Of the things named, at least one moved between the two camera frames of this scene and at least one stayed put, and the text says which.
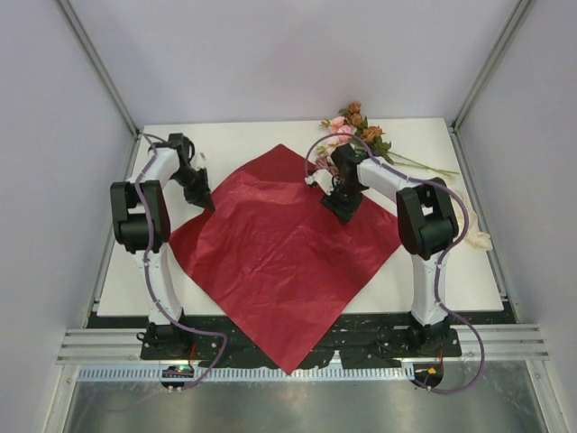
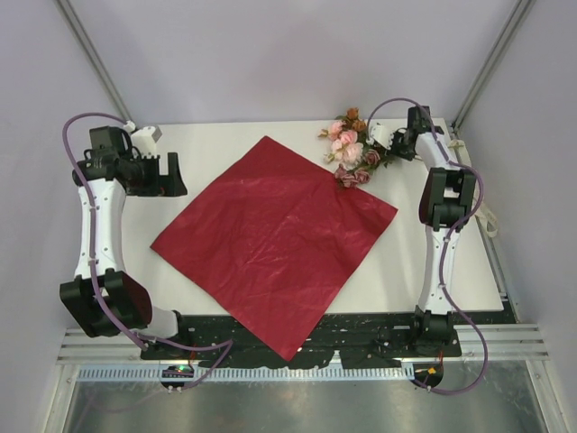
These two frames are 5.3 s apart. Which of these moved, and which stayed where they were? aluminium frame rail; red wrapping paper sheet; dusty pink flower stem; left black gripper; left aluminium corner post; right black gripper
Moved: dusty pink flower stem; right black gripper; red wrapping paper sheet; left black gripper
Stayed: left aluminium corner post; aluminium frame rail
